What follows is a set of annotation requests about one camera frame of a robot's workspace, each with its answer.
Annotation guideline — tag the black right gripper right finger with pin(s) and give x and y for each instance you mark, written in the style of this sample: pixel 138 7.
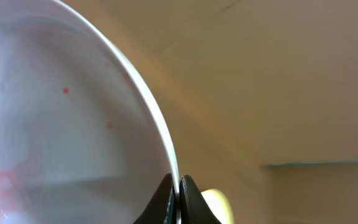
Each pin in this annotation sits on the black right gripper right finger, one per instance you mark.
pixel 193 207

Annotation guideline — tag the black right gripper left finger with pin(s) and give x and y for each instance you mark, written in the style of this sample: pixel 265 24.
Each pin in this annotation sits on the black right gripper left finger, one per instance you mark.
pixel 161 208

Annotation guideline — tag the yellow-green plate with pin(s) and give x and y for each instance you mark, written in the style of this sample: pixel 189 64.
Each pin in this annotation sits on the yellow-green plate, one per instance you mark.
pixel 219 205

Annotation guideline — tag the white plate with red stain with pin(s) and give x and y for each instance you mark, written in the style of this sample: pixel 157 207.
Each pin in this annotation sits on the white plate with red stain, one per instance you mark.
pixel 82 139

